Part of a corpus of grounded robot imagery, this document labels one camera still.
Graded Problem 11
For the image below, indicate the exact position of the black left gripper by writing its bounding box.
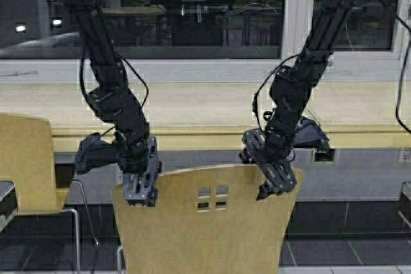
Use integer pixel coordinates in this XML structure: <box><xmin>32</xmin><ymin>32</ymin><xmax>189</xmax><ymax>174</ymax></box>
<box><xmin>123</xmin><ymin>136</ymin><xmax>162</xmax><ymax>207</ymax></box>

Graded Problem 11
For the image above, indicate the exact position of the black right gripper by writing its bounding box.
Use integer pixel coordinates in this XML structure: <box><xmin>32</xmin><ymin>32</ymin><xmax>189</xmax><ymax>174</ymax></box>
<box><xmin>240</xmin><ymin>129</ymin><xmax>297</xmax><ymax>201</ymax></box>

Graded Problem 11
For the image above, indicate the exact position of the yellow wooden chair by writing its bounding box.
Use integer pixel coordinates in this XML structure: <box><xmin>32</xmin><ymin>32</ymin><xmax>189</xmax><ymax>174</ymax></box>
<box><xmin>1</xmin><ymin>112</ymin><xmax>82</xmax><ymax>273</ymax></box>
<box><xmin>112</xmin><ymin>164</ymin><xmax>299</xmax><ymax>273</ymax></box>

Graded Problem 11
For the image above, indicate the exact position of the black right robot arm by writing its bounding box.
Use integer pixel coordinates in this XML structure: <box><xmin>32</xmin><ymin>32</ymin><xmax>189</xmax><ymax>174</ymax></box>
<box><xmin>240</xmin><ymin>0</ymin><xmax>371</xmax><ymax>201</ymax></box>

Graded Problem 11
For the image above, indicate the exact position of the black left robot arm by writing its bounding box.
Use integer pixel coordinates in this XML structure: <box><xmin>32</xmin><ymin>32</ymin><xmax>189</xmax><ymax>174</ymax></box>
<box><xmin>57</xmin><ymin>0</ymin><xmax>162</xmax><ymax>207</ymax></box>

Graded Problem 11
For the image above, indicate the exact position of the long wooden counter table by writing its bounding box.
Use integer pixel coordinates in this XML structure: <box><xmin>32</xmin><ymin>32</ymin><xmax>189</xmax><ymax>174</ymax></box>
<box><xmin>1</xmin><ymin>81</ymin><xmax>410</xmax><ymax>152</ymax></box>

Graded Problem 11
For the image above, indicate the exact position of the left base corner block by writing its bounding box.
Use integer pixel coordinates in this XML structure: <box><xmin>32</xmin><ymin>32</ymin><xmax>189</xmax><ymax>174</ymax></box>
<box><xmin>1</xmin><ymin>181</ymin><xmax>18</xmax><ymax>232</ymax></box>

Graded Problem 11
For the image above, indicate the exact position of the base corner block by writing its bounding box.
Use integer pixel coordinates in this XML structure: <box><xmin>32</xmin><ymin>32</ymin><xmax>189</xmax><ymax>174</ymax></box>
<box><xmin>398</xmin><ymin>182</ymin><xmax>410</xmax><ymax>227</ymax></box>
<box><xmin>1</xmin><ymin>181</ymin><xmax>18</xmax><ymax>232</ymax></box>

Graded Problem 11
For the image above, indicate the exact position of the right base corner block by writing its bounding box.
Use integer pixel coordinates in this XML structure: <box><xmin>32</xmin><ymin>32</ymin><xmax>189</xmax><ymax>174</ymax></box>
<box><xmin>398</xmin><ymin>182</ymin><xmax>410</xmax><ymax>227</ymax></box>

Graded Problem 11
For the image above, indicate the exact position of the dark glass window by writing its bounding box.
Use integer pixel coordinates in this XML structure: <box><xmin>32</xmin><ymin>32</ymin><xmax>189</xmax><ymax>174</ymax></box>
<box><xmin>0</xmin><ymin>0</ymin><xmax>411</xmax><ymax>60</ymax></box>

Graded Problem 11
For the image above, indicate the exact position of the wall power outlet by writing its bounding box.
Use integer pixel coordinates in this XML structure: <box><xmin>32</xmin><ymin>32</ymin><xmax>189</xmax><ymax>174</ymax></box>
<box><xmin>311</xmin><ymin>149</ymin><xmax>338</xmax><ymax>166</ymax></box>

